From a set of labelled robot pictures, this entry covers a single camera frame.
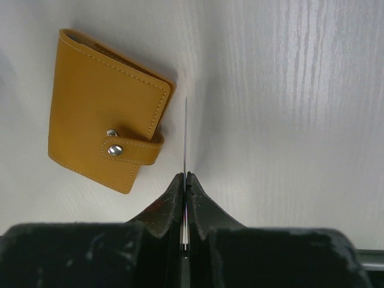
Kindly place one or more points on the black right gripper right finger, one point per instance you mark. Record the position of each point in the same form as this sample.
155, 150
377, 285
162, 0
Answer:
225, 253

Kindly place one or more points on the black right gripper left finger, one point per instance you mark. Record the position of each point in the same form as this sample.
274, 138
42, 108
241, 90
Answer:
142, 252

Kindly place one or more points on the yellow leather card holder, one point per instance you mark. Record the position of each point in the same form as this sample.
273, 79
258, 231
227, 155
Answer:
105, 112

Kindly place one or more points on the silver card black stripe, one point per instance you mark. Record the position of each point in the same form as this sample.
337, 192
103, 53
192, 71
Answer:
185, 232

